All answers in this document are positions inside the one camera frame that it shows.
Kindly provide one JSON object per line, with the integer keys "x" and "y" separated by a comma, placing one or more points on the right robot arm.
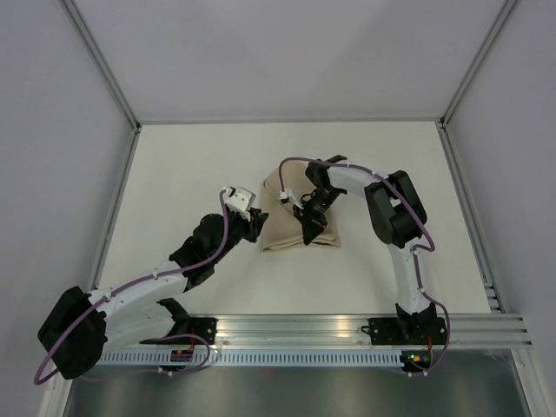
{"x": 398, "y": 219}

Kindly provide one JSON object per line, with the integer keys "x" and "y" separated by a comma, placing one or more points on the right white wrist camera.
{"x": 287, "y": 196}

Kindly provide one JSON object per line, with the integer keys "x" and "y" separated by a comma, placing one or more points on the white slotted cable duct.
{"x": 254, "y": 357}

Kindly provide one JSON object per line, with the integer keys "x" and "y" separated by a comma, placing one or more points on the right aluminium frame post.
{"x": 496, "y": 27}

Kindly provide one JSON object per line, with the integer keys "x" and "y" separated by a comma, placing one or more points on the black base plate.
{"x": 389, "y": 331}
{"x": 195, "y": 330}

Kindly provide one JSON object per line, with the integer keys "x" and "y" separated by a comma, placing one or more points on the left aluminium frame post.
{"x": 86, "y": 36}

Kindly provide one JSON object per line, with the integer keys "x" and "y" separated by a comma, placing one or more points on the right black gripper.
{"x": 313, "y": 226}

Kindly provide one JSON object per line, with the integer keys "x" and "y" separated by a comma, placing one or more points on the beige cloth napkin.
{"x": 282, "y": 231}

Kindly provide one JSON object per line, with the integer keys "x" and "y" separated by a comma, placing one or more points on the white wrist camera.
{"x": 237, "y": 201}
{"x": 287, "y": 196}

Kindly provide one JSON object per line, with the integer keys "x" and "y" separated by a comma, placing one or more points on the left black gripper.
{"x": 254, "y": 226}

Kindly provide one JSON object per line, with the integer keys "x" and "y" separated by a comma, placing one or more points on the aluminium mounting rail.
{"x": 350, "y": 331}

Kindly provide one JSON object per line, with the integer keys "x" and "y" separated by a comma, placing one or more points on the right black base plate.
{"x": 389, "y": 331}

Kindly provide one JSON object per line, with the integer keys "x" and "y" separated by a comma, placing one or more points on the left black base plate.
{"x": 195, "y": 330}

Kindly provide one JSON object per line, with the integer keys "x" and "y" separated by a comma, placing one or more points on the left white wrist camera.
{"x": 237, "y": 201}

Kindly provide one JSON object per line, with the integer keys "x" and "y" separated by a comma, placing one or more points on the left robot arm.
{"x": 83, "y": 327}

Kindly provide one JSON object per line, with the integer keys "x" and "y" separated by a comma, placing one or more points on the aluminium frame post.
{"x": 86, "y": 36}
{"x": 496, "y": 27}

